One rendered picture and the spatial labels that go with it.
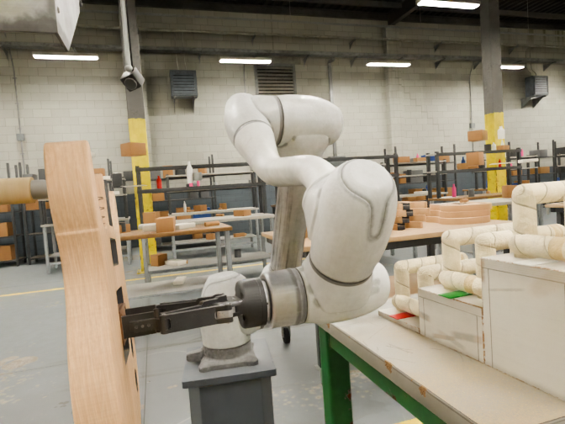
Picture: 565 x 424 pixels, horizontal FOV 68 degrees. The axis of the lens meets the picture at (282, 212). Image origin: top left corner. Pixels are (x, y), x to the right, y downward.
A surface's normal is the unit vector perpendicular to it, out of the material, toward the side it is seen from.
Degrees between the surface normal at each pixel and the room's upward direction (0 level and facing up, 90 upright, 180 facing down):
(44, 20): 90
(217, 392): 90
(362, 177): 48
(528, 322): 90
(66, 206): 98
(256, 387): 90
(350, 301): 125
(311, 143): 121
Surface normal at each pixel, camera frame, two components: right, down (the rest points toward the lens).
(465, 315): -0.94, 0.08
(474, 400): -0.07, -1.00
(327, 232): -0.78, 0.29
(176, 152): 0.29, 0.03
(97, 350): 0.22, -0.41
